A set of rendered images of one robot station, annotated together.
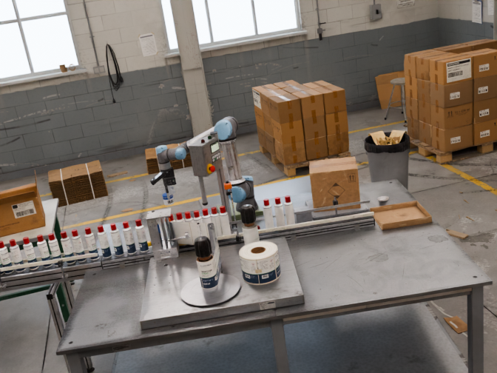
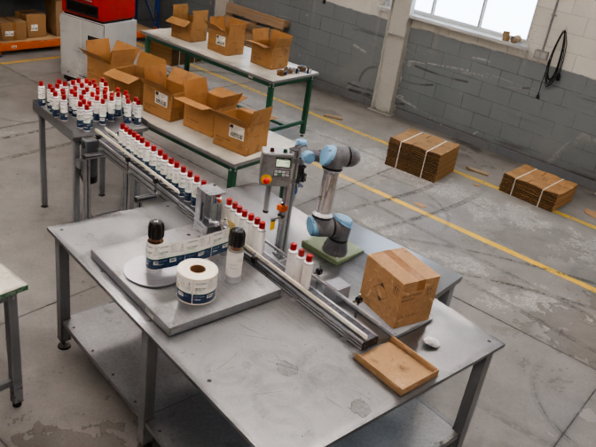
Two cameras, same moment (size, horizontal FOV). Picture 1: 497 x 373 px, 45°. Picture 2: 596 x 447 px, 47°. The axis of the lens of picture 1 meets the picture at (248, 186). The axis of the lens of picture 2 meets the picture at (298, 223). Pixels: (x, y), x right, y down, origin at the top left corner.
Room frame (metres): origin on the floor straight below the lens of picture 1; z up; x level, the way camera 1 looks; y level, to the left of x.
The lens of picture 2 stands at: (1.17, -2.38, 2.83)
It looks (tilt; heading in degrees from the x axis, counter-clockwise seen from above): 27 degrees down; 47
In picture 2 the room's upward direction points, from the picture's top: 9 degrees clockwise
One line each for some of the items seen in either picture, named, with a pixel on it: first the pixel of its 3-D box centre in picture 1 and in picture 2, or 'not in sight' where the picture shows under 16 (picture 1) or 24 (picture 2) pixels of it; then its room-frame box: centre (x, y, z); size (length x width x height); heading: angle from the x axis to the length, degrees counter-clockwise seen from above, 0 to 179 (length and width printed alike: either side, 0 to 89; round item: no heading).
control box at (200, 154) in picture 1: (205, 156); (276, 167); (3.39, 0.22, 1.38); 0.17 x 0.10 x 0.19; 147
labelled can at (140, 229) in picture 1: (141, 235); not in sight; (3.30, 0.67, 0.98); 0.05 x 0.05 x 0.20
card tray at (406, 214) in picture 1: (400, 214); (396, 364); (3.34, -0.89, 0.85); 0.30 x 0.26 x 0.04; 91
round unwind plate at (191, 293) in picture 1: (210, 289); (153, 270); (2.71, 0.27, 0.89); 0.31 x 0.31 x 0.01
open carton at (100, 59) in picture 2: not in sight; (108, 64); (3.98, 3.45, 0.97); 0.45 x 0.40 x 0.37; 13
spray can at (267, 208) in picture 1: (268, 214); (291, 260); (3.32, -0.09, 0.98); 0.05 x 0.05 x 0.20
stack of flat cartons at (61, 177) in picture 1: (78, 183); (422, 154); (7.10, 2.07, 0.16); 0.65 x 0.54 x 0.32; 105
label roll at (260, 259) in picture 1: (259, 262); (196, 281); (2.79, 0.00, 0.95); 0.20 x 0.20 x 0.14
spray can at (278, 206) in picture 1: (279, 213); (299, 266); (3.32, -0.16, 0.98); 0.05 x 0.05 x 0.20
